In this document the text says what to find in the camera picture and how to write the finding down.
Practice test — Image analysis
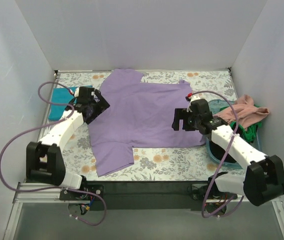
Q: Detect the purple t shirt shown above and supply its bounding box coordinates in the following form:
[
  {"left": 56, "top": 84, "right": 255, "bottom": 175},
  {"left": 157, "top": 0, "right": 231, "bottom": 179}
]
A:
[{"left": 88, "top": 69, "right": 205, "bottom": 177}]

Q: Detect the folded teal t shirt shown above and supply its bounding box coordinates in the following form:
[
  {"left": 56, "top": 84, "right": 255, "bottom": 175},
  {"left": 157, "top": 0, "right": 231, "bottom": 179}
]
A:
[{"left": 48, "top": 88, "right": 73, "bottom": 122}]

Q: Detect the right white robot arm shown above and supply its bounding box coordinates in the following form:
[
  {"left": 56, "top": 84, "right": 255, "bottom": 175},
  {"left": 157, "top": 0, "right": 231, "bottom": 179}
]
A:
[{"left": 172, "top": 95, "right": 284, "bottom": 206}]

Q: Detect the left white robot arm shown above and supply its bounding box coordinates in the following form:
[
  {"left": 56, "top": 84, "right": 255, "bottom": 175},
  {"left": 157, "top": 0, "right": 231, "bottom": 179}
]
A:
[{"left": 26, "top": 86, "right": 110, "bottom": 200}]

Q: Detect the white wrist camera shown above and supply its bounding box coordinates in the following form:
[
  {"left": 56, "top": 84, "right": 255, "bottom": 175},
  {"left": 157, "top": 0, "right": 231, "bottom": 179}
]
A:
[
  {"left": 69, "top": 87, "right": 81, "bottom": 98},
  {"left": 186, "top": 93, "right": 201, "bottom": 105}
]

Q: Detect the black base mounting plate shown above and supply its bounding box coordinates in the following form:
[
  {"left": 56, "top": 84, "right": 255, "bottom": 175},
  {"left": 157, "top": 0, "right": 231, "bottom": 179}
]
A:
[{"left": 59, "top": 181, "right": 229, "bottom": 213}]

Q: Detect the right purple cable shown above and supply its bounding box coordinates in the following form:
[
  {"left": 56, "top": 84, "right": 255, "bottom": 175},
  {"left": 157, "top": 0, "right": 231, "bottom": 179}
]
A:
[{"left": 185, "top": 90, "right": 245, "bottom": 219}]

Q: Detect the teal plastic basket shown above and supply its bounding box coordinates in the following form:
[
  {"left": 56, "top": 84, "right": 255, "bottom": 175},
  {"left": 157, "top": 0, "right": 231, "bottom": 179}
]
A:
[{"left": 206, "top": 99, "right": 262, "bottom": 169}]

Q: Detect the pink t shirt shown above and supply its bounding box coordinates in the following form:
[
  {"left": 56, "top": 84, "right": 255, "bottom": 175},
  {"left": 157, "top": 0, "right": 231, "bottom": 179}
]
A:
[{"left": 215, "top": 94, "right": 270, "bottom": 129}]

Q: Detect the green t shirt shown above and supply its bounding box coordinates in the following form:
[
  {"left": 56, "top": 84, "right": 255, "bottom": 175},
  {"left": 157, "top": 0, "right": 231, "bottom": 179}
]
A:
[{"left": 233, "top": 103, "right": 269, "bottom": 143}]

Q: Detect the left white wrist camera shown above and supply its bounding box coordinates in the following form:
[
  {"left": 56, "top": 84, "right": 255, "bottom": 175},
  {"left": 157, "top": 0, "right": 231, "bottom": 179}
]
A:
[{"left": 69, "top": 87, "right": 81, "bottom": 98}]

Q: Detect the floral table mat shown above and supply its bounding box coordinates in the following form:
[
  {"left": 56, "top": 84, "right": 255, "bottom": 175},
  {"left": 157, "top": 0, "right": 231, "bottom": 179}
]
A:
[{"left": 62, "top": 70, "right": 238, "bottom": 181}]

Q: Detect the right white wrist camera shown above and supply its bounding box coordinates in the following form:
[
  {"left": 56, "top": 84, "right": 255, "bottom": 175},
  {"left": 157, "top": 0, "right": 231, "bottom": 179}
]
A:
[{"left": 186, "top": 93, "right": 201, "bottom": 105}]

